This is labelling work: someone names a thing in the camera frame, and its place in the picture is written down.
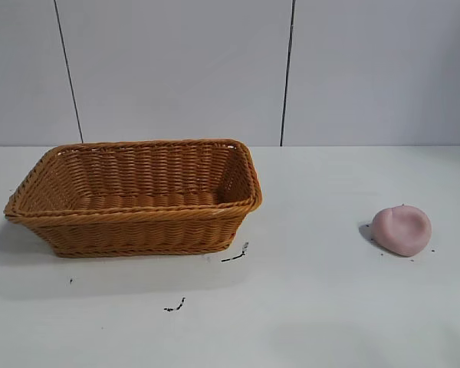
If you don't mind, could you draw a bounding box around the brown woven wicker basket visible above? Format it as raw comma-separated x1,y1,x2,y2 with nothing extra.
3,138,264,258

